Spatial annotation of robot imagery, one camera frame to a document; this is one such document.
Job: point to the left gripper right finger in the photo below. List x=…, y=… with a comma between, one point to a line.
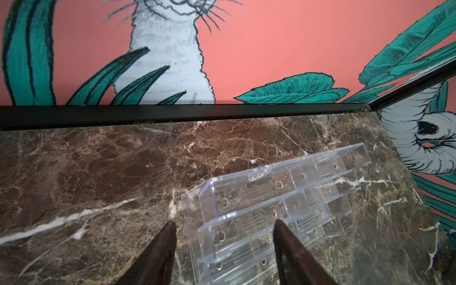
x=295, y=264

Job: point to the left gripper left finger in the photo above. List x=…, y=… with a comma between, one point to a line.
x=155, y=264

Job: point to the clear plastic organizer box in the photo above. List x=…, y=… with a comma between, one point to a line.
x=230, y=219

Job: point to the black back frame rail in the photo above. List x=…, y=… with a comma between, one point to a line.
x=20, y=118

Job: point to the right black frame post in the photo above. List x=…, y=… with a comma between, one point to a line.
x=436, y=76

